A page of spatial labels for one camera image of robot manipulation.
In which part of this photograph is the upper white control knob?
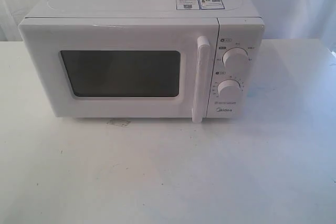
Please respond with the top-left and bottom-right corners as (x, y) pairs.
(222, 47), (249, 68)

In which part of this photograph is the white control knob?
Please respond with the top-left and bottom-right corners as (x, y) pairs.
(217, 80), (242, 102)
(222, 47), (249, 68)

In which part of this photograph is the clear tape patch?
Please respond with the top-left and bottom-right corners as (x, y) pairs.
(107, 119), (131, 127)

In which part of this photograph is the white microwave oven body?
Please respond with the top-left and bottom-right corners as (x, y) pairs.
(24, 0), (265, 120)

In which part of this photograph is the lower white control knob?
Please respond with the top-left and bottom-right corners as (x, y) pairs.
(217, 80), (242, 102)

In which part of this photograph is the white microwave door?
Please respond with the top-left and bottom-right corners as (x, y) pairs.
(19, 18), (219, 122)

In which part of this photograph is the blue warning sticker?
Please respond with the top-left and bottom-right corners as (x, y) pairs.
(175, 0), (225, 10)

